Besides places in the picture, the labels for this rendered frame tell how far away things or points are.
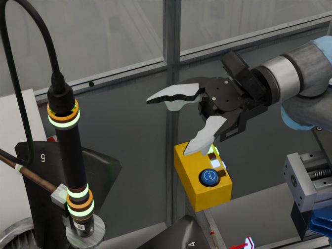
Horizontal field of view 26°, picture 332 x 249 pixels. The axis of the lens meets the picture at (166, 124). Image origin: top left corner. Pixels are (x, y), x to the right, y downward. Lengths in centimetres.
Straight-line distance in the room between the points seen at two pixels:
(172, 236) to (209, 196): 27
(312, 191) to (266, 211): 112
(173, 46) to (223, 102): 92
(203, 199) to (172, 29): 51
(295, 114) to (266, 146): 138
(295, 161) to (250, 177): 93
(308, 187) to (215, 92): 77
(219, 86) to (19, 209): 66
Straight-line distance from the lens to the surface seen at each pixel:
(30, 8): 89
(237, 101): 119
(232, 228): 297
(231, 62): 114
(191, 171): 182
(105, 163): 140
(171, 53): 210
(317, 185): 193
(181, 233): 158
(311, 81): 127
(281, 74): 124
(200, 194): 179
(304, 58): 126
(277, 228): 299
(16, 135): 165
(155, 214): 284
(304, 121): 137
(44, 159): 145
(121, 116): 226
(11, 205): 169
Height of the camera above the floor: 260
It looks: 53 degrees down
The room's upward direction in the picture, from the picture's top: straight up
